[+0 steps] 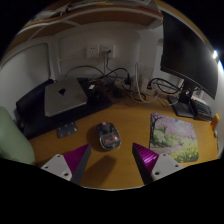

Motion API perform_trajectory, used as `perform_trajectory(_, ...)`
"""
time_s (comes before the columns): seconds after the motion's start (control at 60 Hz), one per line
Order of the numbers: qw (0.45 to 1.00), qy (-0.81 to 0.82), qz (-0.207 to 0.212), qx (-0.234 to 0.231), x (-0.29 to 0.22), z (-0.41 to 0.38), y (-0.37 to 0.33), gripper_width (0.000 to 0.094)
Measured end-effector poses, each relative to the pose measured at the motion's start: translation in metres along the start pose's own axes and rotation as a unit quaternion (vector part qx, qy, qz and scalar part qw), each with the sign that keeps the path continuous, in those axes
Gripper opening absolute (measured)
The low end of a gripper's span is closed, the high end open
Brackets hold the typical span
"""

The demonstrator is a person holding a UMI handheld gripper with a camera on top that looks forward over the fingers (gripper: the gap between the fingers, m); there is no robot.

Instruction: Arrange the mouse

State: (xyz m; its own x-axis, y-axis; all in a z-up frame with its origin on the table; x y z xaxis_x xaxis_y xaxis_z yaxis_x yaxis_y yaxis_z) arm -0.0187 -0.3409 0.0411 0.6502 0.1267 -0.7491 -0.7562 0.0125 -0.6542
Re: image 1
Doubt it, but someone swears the wooden shelf unit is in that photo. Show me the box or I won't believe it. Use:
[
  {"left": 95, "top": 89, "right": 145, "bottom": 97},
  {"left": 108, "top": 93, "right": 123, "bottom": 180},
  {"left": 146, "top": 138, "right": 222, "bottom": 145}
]
[{"left": 13, "top": 0, "right": 164, "bottom": 38}]

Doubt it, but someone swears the white wall socket with plug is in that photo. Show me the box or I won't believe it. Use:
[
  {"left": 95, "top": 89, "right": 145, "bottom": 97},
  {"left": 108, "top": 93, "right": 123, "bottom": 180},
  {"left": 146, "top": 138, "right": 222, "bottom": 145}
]
[{"left": 99, "top": 43, "right": 116, "bottom": 59}]

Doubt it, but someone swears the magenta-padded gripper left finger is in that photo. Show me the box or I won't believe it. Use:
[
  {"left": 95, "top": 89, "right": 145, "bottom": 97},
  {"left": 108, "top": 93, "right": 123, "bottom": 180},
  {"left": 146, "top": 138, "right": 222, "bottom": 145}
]
[{"left": 40, "top": 143, "right": 92, "bottom": 185}]

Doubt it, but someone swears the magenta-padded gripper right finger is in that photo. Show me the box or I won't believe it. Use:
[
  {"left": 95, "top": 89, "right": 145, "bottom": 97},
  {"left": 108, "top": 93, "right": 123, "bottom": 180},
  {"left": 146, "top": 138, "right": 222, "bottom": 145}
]
[{"left": 132, "top": 142, "right": 184, "bottom": 185}]

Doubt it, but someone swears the cherry blossom print mouse pad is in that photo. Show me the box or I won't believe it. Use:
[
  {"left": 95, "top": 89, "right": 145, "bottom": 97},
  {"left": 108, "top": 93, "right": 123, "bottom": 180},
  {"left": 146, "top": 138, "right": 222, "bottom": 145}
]
[{"left": 148, "top": 112, "right": 200, "bottom": 164}]

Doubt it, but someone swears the silver square computer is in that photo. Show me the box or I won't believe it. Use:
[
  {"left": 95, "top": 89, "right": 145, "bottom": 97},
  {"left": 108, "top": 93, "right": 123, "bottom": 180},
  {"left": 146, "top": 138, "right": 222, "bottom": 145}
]
[{"left": 44, "top": 77, "right": 89, "bottom": 118}]

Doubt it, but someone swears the black keyboard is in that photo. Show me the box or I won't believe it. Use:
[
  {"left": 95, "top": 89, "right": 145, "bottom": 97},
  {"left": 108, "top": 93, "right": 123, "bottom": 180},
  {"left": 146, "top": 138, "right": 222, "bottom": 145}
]
[{"left": 192, "top": 98, "right": 214, "bottom": 122}]

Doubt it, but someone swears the white cable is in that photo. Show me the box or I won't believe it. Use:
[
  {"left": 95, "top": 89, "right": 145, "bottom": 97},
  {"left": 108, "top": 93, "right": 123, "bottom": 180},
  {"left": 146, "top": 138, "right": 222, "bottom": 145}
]
[{"left": 130, "top": 62, "right": 160, "bottom": 104}]

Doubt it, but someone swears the small grey metal plate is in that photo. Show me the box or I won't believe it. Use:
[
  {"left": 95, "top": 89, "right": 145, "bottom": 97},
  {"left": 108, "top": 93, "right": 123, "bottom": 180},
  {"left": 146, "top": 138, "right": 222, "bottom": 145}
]
[{"left": 56, "top": 121, "right": 79, "bottom": 139}]

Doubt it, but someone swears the black cable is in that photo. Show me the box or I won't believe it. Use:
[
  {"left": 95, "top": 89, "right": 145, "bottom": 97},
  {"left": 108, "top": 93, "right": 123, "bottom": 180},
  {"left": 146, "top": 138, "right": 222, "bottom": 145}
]
[{"left": 64, "top": 55, "right": 132, "bottom": 88}]

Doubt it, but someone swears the transparent dark computer mouse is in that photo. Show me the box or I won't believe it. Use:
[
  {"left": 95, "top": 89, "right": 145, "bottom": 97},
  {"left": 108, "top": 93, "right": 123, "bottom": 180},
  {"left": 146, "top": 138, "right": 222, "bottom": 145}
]
[{"left": 95, "top": 121, "right": 122, "bottom": 151}]

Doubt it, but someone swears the black flat case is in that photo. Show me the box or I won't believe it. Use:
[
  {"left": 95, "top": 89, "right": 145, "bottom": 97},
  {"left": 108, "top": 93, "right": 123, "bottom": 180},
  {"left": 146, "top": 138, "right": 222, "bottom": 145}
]
[{"left": 15, "top": 77, "right": 113, "bottom": 141}]

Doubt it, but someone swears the black computer monitor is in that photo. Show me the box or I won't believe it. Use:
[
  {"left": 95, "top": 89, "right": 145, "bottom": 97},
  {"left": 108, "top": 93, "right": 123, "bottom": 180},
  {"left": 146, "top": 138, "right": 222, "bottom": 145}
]
[{"left": 160, "top": 9, "right": 219, "bottom": 119}]

